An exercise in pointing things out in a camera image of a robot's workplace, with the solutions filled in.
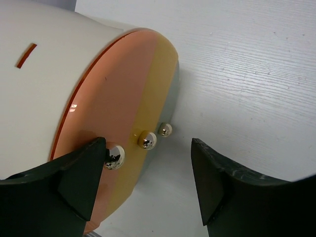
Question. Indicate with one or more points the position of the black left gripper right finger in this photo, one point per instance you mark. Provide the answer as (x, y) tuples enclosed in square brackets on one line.
[(236, 201)]

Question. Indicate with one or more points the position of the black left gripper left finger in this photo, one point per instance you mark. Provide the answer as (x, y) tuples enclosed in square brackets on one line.
[(55, 199)]

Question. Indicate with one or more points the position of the silver drawer knob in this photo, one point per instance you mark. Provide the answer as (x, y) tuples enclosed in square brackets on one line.
[(147, 140), (116, 157), (165, 129)]

